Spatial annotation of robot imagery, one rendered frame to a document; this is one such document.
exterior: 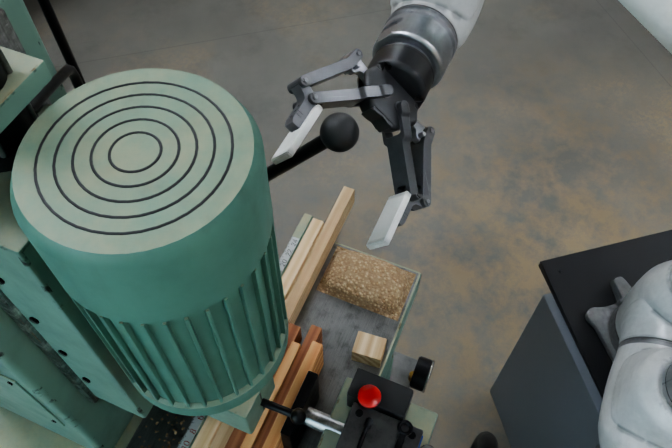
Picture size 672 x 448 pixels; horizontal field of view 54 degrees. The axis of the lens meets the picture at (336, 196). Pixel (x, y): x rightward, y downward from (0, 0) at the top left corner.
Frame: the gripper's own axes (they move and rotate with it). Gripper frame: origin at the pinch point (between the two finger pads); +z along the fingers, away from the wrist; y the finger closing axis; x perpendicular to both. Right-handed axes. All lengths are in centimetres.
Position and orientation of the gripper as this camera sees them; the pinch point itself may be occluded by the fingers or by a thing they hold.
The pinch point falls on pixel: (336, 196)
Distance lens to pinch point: 66.1
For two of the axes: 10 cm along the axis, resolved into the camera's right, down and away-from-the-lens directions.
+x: 6.1, -2.3, -7.6
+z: -4.0, 7.4, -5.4
